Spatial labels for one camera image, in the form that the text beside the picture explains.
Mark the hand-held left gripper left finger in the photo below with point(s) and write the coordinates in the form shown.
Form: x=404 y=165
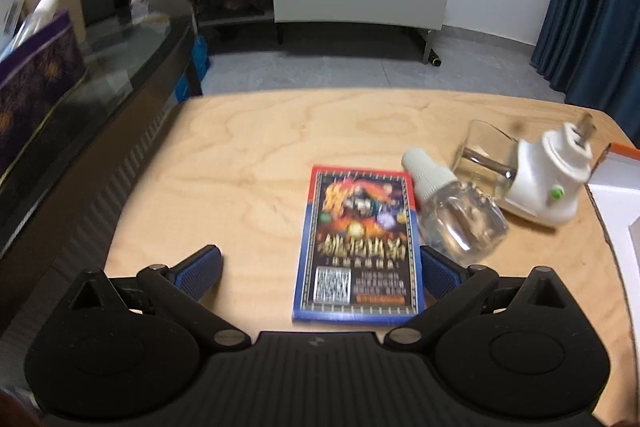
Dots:
x=200 y=269

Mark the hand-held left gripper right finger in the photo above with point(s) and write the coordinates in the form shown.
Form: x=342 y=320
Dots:
x=436 y=271

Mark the blue red card box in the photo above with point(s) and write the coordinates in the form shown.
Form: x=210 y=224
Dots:
x=360 y=247

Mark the white box with orange edge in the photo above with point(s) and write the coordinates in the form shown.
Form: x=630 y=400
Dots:
x=612 y=202

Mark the clear bottle with white cap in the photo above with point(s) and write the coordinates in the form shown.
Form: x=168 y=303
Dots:
x=460 y=217

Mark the white heater with glass bottle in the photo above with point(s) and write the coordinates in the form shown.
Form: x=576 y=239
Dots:
x=542 y=177

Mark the pale carton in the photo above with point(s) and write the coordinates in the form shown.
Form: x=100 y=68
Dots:
x=632 y=252

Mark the blue bag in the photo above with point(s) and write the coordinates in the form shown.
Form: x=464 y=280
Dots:
x=200 y=59

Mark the black glass coffee table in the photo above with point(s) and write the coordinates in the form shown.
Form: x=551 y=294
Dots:
x=125 y=72

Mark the purple patterned box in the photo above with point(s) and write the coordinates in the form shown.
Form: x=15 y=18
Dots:
x=35 y=82

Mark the light blue carton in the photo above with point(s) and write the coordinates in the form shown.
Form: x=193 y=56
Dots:
x=17 y=39

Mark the white plastic bottle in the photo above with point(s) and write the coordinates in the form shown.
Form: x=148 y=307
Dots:
x=46 y=7

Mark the dark blue curtain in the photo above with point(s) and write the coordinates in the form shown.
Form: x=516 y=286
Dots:
x=595 y=7

